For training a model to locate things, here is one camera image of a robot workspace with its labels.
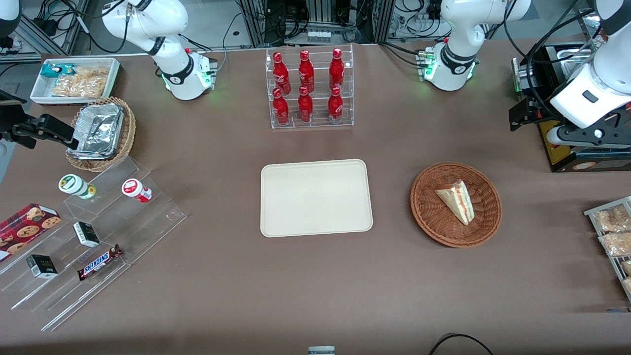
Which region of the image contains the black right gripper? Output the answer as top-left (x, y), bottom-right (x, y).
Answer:
top-left (0, 90), bottom-right (80, 150)

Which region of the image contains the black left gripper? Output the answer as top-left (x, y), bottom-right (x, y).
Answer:
top-left (509, 96), bottom-right (631, 135)

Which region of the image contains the triangular sandwich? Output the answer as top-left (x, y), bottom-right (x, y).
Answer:
top-left (434, 180), bottom-right (475, 226)

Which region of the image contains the light tan wicker basket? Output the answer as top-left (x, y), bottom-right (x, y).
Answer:
top-left (65, 97), bottom-right (137, 173)

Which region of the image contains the brown round wicker basket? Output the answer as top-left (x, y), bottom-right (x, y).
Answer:
top-left (410, 162), bottom-right (503, 248)

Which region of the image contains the tray of snack packs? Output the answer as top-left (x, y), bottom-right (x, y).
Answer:
top-left (583, 196), bottom-right (631, 302)

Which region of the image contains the beige plastic tray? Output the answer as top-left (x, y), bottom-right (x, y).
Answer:
top-left (260, 159), bottom-right (374, 238)

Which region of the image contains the white rectangular plastic bin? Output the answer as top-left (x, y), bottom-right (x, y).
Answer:
top-left (30, 57), bottom-right (122, 106)

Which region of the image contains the clear bag of crackers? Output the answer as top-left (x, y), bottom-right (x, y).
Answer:
top-left (74, 66), bottom-right (110, 82)
top-left (51, 74), bottom-right (108, 99)

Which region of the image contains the stack of foil trays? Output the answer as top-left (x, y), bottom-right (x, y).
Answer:
top-left (73, 102), bottom-right (125, 160)

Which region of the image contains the black and yellow machine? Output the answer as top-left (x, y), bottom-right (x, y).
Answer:
top-left (511, 42), bottom-right (631, 173)

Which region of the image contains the green lidded sunflower cup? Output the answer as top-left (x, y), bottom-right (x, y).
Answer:
top-left (58, 174), bottom-right (97, 200)

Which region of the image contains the teal snack pack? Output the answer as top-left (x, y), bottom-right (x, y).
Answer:
top-left (40, 63), bottom-right (77, 79)

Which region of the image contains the red plaid cookie box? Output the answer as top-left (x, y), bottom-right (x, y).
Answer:
top-left (0, 203), bottom-right (63, 262)

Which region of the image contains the red lidded cup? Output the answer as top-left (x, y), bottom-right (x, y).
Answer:
top-left (121, 178), bottom-right (153, 204)

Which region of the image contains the small black carton box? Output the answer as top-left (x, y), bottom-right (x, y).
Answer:
top-left (72, 221), bottom-right (101, 248)
top-left (26, 254), bottom-right (59, 280)

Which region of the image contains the clear acrylic stepped display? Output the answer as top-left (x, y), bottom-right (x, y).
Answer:
top-left (0, 156), bottom-right (187, 332)

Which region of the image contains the Snickers chocolate bar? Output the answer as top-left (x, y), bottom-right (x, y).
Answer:
top-left (77, 244), bottom-right (124, 282)

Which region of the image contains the red cola bottle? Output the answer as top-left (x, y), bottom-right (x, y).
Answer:
top-left (273, 52), bottom-right (292, 95)
top-left (327, 86), bottom-right (344, 124)
top-left (297, 86), bottom-right (314, 123)
top-left (329, 48), bottom-right (345, 92)
top-left (298, 50), bottom-right (316, 94)
top-left (272, 88), bottom-right (290, 125)

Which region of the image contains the clear acrylic bottle rack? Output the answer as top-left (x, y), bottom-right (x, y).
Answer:
top-left (265, 44), bottom-right (355, 130)

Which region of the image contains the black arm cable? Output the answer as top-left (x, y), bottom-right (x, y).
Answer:
top-left (524, 7), bottom-right (599, 111)

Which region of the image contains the aluminium frame rack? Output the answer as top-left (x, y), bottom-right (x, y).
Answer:
top-left (236, 0), bottom-right (411, 48)

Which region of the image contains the black looped cable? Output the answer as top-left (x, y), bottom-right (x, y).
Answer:
top-left (428, 333), bottom-right (495, 355)

